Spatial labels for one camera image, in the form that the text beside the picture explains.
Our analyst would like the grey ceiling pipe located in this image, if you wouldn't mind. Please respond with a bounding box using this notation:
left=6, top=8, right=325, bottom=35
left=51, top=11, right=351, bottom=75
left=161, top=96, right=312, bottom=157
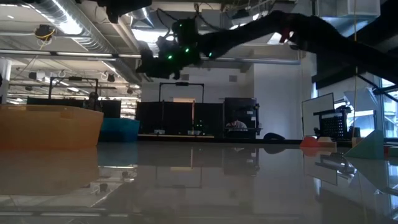
left=0, top=49, right=301, bottom=65

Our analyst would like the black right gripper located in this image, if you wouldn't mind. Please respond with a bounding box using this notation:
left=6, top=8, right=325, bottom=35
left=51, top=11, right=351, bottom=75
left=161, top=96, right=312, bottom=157
left=135, top=50, right=183, bottom=80

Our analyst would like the whiteboard on stand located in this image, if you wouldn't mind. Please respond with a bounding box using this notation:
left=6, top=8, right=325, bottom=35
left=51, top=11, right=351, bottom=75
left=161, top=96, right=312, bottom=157
left=302, top=92, right=335, bottom=138

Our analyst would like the yellow hanging cable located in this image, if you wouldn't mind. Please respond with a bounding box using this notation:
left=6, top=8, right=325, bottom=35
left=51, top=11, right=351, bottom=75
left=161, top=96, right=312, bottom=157
left=352, top=0, right=359, bottom=141

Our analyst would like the ceiling cord reel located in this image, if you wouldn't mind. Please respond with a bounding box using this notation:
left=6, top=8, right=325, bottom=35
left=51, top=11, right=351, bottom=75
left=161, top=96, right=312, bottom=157
left=34, top=24, right=57, bottom=43

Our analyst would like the wooden desk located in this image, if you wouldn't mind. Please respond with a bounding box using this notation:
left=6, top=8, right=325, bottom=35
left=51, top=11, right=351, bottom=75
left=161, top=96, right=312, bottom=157
left=137, top=133, right=216, bottom=140

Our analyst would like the silver spiral duct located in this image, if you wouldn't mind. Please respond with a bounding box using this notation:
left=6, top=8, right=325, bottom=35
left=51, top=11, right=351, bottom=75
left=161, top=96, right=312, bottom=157
left=129, top=6, right=154, bottom=26
left=32, top=0, right=116, bottom=54

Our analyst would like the black perforated panel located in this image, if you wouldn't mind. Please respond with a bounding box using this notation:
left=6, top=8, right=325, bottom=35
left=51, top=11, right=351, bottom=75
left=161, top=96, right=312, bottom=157
left=313, top=105, right=353, bottom=140

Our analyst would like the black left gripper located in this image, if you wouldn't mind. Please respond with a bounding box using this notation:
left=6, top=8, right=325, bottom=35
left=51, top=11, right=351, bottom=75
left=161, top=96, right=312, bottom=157
left=104, top=0, right=154, bottom=25

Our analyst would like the black cabinet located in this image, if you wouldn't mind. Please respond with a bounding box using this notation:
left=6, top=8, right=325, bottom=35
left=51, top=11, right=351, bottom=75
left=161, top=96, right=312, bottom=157
left=223, top=96, right=260, bottom=141

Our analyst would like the black table frame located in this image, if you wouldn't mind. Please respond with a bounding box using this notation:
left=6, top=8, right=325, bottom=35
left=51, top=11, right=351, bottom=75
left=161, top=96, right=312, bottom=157
left=98, top=138, right=376, bottom=146

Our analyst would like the teal wooden block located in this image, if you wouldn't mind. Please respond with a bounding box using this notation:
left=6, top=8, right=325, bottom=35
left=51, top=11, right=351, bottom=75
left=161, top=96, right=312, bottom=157
left=343, top=129, right=386, bottom=161

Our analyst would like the orange plastic bin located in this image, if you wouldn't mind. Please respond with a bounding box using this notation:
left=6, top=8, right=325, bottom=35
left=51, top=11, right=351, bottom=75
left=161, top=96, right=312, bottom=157
left=0, top=104, right=104, bottom=151

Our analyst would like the white reflector panel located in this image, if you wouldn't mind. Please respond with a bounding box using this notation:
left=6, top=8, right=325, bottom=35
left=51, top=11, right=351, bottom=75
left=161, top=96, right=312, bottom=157
left=343, top=86, right=379, bottom=112

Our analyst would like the blue plastic bin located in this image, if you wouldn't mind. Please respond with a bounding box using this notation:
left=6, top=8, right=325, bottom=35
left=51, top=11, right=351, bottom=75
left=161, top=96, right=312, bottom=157
left=98, top=118, right=141, bottom=144

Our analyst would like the black partition screen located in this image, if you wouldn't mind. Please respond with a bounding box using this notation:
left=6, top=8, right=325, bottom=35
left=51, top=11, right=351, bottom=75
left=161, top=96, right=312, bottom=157
left=26, top=96, right=123, bottom=119
left=135, top=101, right=225, bottom=138

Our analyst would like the natural wooden block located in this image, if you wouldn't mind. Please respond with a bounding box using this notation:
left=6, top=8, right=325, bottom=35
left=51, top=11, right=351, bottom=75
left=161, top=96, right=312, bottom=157
left=317, top=136, right=338, bottom=149

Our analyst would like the black frame handle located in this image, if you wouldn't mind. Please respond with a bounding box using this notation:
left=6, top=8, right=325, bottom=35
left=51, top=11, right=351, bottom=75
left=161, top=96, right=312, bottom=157
left=262, top=132, right=286, bottom=141

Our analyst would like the black gantry frame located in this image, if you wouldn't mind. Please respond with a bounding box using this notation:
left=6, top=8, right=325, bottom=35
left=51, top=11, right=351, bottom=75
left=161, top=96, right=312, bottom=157
left=48, top=76, right=100, bottom=101
left=159, top=82, right=205, bottom=104

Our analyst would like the ceiling light panel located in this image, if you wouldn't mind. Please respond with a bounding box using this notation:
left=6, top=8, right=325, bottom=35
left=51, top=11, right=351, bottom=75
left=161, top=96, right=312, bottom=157
left=132, top=28, right=175, bottom=44

